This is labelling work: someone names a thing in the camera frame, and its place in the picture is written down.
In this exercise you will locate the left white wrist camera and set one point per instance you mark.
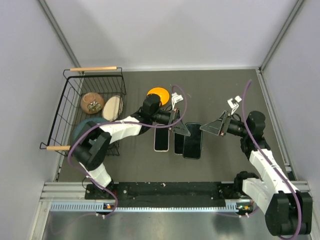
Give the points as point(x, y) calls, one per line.
point(175, 98)

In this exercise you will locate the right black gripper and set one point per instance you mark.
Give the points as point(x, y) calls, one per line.
point(217, 127)

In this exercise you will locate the orange bowl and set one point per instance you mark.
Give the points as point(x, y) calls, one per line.
point(162, 93)

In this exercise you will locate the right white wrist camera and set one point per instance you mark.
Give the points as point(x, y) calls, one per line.
point(234, 103)

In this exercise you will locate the blue grey ceramic bowl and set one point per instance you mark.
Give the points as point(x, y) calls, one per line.
point(79, 127)

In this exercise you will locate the brown ceramic vase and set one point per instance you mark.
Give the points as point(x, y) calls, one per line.
point(91, 103)

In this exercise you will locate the beige phone case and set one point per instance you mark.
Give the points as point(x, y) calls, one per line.
point(161, 150)

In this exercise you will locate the grey cable duct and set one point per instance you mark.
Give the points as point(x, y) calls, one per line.
point(102, 207)

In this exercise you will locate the black phone case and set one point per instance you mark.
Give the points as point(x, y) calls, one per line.
point(192, 146)

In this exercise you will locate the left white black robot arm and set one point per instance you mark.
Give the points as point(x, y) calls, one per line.
point(90, 147)

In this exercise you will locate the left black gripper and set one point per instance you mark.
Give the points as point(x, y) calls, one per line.
point(180, 128)

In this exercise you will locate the beige oval plate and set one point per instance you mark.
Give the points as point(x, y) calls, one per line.
point(112, 108)

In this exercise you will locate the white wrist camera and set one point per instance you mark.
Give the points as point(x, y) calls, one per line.
point(175, 98)
point(234, 103)

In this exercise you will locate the black screen smartphone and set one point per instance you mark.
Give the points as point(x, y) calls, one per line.
point(161, 140)
point(178, 147)

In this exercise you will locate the black wire basket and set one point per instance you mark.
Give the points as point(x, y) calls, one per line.
point(107, 82)

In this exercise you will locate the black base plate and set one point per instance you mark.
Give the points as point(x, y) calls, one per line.
point(214, 190)

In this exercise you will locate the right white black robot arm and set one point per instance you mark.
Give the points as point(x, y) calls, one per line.
point(287, 210)

